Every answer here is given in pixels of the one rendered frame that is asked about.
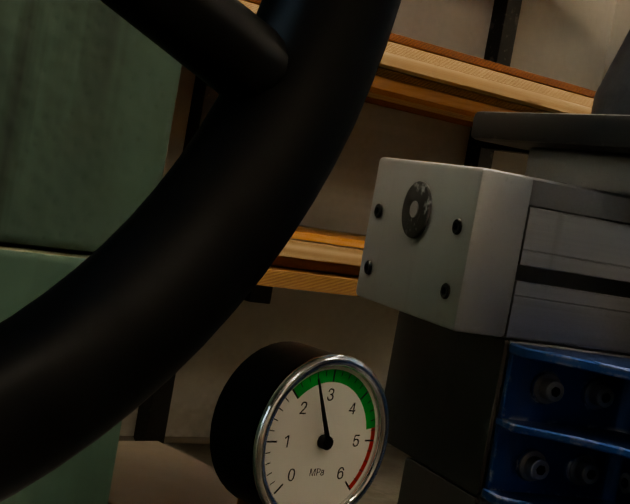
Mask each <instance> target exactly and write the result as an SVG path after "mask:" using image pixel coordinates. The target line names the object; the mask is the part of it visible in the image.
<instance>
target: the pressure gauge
mask: <svg viewBox="0 0 630 504"><path fill-rule="evenodd" d="M318 379H320V383H321V389H322V395H323V400H324V406H325V412H326V418H327V424H328V429H329V435H330V437H332V438H333V446H332V447H331V449H329V450H324V449H322V448H319V447H318V445H317V440H318V438H319V436H321V435H323V434H324V427H323V419H322V410H321V402H320V394H319V385H318ZM388 433H389V411H388V404H387V399H386V396H385V393H384V390H383V388H382V385H381V383H380V381H379V380H378V378H377V376H376V375H375V374H374V372H373V371H372V370H371V369H370V368H369V367H368V366H367V365H366V364H365V363H363V362H362V361H360V360H358V359H356V358H354V357H351V356H348V355H342V354H334V353H331V352H328V351H325V350H322V349H318V348H315V347H312V346H309V345H306V344H303V343H299V342H293V341H284V342H278V343H274V344H270V345H268V346H266V347H263V348H261V349H259V350H258V351H256V352H255V353H253V354H252V355H250V356H249V357H248V358H247V359H246V360H245V361H243V362H242V363H241V364H240V366H239V367H238V368H237V369H236V370H235V371H234V372H233V374H232V375H231V377H230V378H229V380H228V381H227V383H226V384H225V386H224V388H223V390H222V392H221V394H220V396H219V398H218V401H217V404H216V407H215V409H214V413H213V418H212V422H211V430H210V451H211V458H212V462H213V466H214V469H215V472H216V474H217V476H218V478H219V480H220V481H221V483H222V484H223V485H224V487H225V488H226V489H227V490H228V491H229V492H230V493H231V494H233V495H234V496H235V497H237V498H238V499H237V504H357V503H358V502H359V501H360V499H361V498H362V497H363V496H364V494H365V493H366V492H367V490H368V489H369V487H370V486H371V484H372V482H373V480H374V479H375V477H376V475H377V472H378V470H379V468H380V465H381V463H382V460H383V457H384V454H385V450H386V446H387V440H388Z"/></svg>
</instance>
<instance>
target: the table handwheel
mask: <svg viewBox="0 0 630 504"><path fill-rule="evenodd" d="M100 1H102V2H103V3H104V4H105V5H107V6H108V7H109V8H110V9H112V10H113V11H114V12H116V13H117V14H118V15H119V16H121V17H122V18H123V19H124V20H126V21H127V22H128V23H130V24H131V25H132V26H133V27H135V28H136V29H137V30H139V31H140V32H141V33H142V34H144V35H145V36H146V37H147V38H149V39H150V40H151V41H153V42H154V43H155V44H156V45H158V46H159V47H160V48H161V49H163V50H164V51H165V52H167V53H168V54H169V55H170V56H172V57H173V58H174V59H175V60H177V61H178V62H179V63H181V64H182V65H183V66H184V67H186V68H187V69H188V70H189V71H191V72H192V73H193V74H195V75H196V76H197V77H198V78H200V79H201V80H202V81H203V82H205V83H206V84H207V85H209V86H210V87H211V88H212V89H214V90H215V91H216V92H217V93H219V96H218V98H217V99H216V101H215V103H214V104H213V106H212V107H211V109H210V111H209V112H208V114H207V116H206V117H205V119H204V121H203V122H202V124H201V126H200V127H199V129H198V130H197V132H196V133H195V135H194V136H193V138H192V139H191V141H190V142H189V143H188V145H187V146H186V148H185V149H184V151H183V152H182V154H181V155H180V157H179V158H178V159H177V161H176V162H175V163H174V165H173V166H172V167H171V168H170V170H169V171H168V172H167V174H166V175H165V176H164V177H163V179H162V180H161V181H160V182H159V184H158V185H157V186H156V188H155V189H154V190H153V191H152V192H151V193H150V195H149V196H148V197H147V198H146V199H145V200H144V201H143V202H142V204H141V205H140V206H139V207H138V208H137V209H136V210H135V212H134V213H133V214H132V215H131V216H130V217H129V218H128V219H127V220H126V221H125V222H124V223H123V224H122V225H121V226H120V227H119V228H118V229H117V230H116V231H115V232H114V233H113V234H112V235H111V236H110V237H109V238H108V239H107V240H106V241H105V242H104V243H103V244H102V245H101V246H100V247H99V248H98V249H97V250H96V251H94V252H93V253H92V254H91V255H90V256H89V257H88V258H87V259H85V260H84V261H83V262H82V263H81V264H80V265H79V266H78V267H76V268H75V269H74V270H73V271H72V272H70V273H69V274H68V275H67V276H65V277H64V278H63V279H61V280H60V281H59V282H58V283H56V284H55V285H54V286H53V287H51V288H50V289H49V290H48V291H46V292H45V293H44V294H42V295H41V296H39V297H38V298H37V299H35V300H34V301H32V302H31V303H29V304H28V305H26V306H25V307H24V308H22V309H21V310H19V311H18V312H16V313H15V314H13V315H12V316H11V317H9V318H7V319H6V320H4V321H2V322H1V323H0V502H2V501H4V500H5V499H7V498H9V497H11V496H13V495H14V494H16V493H18V492H19V491H21V490H22V489H24V488H26V487H27V486H29V485H30V484H32V483H34V482H35V481H37V480H39V479H40V478H42V477H43V476H45V475H47V474H48V473H50V472H52V471H53V470H55V469H56V468H58V467H59V466H61V465H62V464H63V463H65V462H66V461H68V460H69V459H71V458H72V457H73V456H75V455H76V454H78V453H79V452H81V451H82V450H83V449H85V448H86V447H88V446H89V445H91V444H92V443H93V442H95V441H96V440H98V439H99V438H100V437H101V436H103V435H104V434H105V433H106V432H108V431H109V430H110V429H112V428H113V427H114V426H115V425H117V424H118V423H119V422H120V421H122V420H123V419H124V418H126V417H127V416H128V415H129V414H131V413H132V412H133V411H134V410H136V409H137V408H138V407H139V406H140V405H141V404H142V403H143V402H145V401H146V400H147V399H148V398H149V397H150V396H151V395H152V394H154V393H155V392H156V391H157V390H158V389H159V388H160V387H162V386H163V385H164V384H165V383H166V382H167V381H168V380H169V379H171V378H172V377H173V376H174V375H175V374H176V373H177V372H178V371H179V370H180V369H181V368H182V367H183V366H184V365H185V364H186V363H187V362H188V361H189V360H190V359H191V358H192V357H193V356H194V355H195V354H196V353H197V352H198V351H199V350H200V349H201V348H202V347H203V346H204V345H205V344H206V342H207V341H208V340H209V339H210V338H211V337H212V336H213V335H214V334H215V332H216V331H217V330H218V329H219V328H220V327H221V326H222V325H223V324H224V322H225V321H226V320H227V319H228V318H229V317H230V316H231V315H232V314H233V312H234V311H235V310H236V309H237V308H238V306H239V305H240V304H241V303H242V301H243V300H244V299H245V298H246V297H247V295H248V294H249V293H250V292H251V290H252V289H253V288H254V287H255V285H256V284H257V283H258V282H259V280H260V279H261V278H262V277H263V275H264V274H265V273H266V272H267V270H268V269H269V267H270V266H271V265H272V263H273V262H274V260H275V259H276V258H277V256H278V255H279V254H280V252H281V251H282V249H283V248H284V247H285V245H286V244H287V242H288V241H289V240H290V238H291V237H292V235H293V234H294V232H295V231H296V229H297V227H298V226H299V224H300V223H301V221H302V220H303V218H304V216H305V215H306V213H307V212H308V210H309V209H310V207H311V206H312V204H313V202H314V201H315V199H316V197H317V196H318V194H319V192H320V190H321V188H322V187H323V185H324V183H325V181H326V180H327V178H328V176H329V174H330V173H331V171H332V169H333V167H334V166H335V164H336V162H337V160H338V158H339V156H340V154H341V152H342V150H343V148H344V146H345V144H346V142H347V140H348V138H349V136H350V134H351V132H352V130H353V128H354V126H355V124H356V121H357V119H358V116H359V114H360V112H361V109H362V107H363V105H364V102H365V100H366V97H367V95H368V93H369V90H370V88H371V85H372V83H373V80H374V77H375V75H376V72H377V70H378V67H379V64H380V62H381V59H382V56H383V54H384V51H385V48H386V46H387V43H388V40H389V37H390V34H391V31H392V28H393V24H394V21H395V18H396V15H397V12H398V9H399V6H400V3H401V0H262V1H261V3H260V6H259V8H258V11H257V13H256V14H255V13H254V12H252V11H251V10H250V9H249V8H247V7H246V6H245V5H244V4H242V3H241V2H240V1H239V0H100Z"/></svg>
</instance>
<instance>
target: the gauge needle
mask: <svg viewBox="0 0 630 504"><path fill-rule="evenodd" d="M318 385H319V394H320V402H321V410H322V419H323V427H324V434H323V435H321V436H319V438H318V440H317V445H318V447H319V448H322V449H324V450H329V449H331V447H332V446H333V438H332V437H330V435H329V429H328V424H327V418H326V412H325V406H324V400H323V395H322V389H321V383H320V379H318Z"/></svg>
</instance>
